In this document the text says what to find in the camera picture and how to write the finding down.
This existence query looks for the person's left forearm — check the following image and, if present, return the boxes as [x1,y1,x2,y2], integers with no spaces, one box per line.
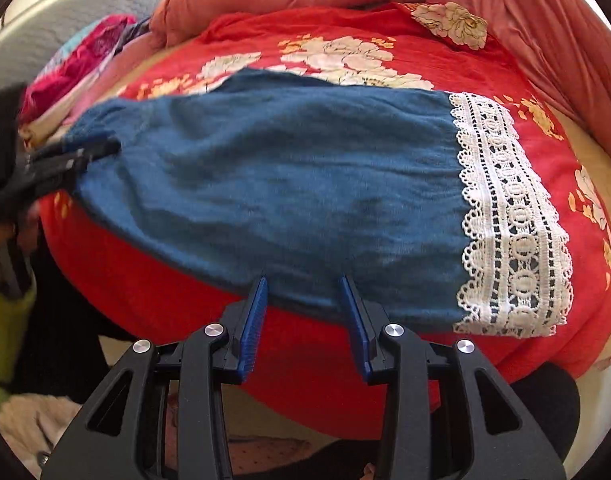
[0,280,39,413]

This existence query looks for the blue pants with white lace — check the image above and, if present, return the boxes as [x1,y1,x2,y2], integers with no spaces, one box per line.
[63,67,575,338]

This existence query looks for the pale pink cloth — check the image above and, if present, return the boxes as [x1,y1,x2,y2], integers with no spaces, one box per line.
[20,35,161,147]

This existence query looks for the pink dotted cloth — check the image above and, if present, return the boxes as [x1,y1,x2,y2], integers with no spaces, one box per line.
[163,392,317,477]

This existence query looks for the magenta printed cloth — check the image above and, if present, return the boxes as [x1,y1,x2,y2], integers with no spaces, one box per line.
[20,14,139,123]

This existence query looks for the person's left hand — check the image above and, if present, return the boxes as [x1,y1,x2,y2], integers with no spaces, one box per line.
[0,207,42,281]

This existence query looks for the grey quilted mattress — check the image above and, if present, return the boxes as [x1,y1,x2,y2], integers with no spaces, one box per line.
[0,0,221,86]

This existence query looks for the red floral blanket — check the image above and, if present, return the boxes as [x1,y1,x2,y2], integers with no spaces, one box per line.
[38,2,611,443]

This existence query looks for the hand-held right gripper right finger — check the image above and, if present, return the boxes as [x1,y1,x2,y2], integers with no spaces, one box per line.
[338,275,569,480]

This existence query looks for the person's black trousers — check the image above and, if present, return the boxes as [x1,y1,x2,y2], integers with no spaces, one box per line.
[8,237,582,480]

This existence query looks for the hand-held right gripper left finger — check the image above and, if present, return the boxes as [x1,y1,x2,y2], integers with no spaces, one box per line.
[40,275,270,480]

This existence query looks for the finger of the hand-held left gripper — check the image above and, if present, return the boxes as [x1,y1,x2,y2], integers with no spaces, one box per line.
[28,157,94,197]
[33,139,122,166]

